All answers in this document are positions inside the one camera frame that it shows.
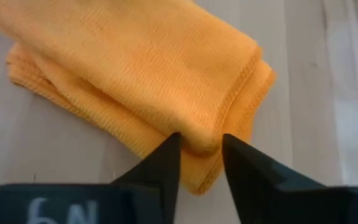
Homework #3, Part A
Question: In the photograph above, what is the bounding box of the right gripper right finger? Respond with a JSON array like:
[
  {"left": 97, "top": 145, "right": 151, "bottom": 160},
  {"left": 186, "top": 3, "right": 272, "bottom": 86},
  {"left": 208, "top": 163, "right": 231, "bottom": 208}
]
[{"left": 221, "top": 133, "right": 327, "bottom": 224}]

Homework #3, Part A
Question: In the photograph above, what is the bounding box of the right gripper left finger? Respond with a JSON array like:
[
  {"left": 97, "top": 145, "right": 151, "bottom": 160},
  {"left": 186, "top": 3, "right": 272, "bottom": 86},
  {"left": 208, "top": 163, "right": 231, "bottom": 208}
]
[{"left": 112, "top": 132, "right": 182, "bottom": 224}]

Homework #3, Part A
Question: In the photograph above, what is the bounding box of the orange microfiber towel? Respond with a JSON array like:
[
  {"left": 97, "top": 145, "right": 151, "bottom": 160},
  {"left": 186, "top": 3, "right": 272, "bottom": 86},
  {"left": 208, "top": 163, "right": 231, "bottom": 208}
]
[{"left": 0, "top": 0, "right": 278, "bottom": 196}]

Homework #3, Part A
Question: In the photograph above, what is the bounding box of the clear plastic bin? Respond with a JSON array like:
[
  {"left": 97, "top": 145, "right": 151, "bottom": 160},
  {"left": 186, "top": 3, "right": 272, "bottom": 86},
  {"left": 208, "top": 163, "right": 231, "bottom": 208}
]
[{"left": 321, "top": 0, "right": 358, "bottom": 187}]

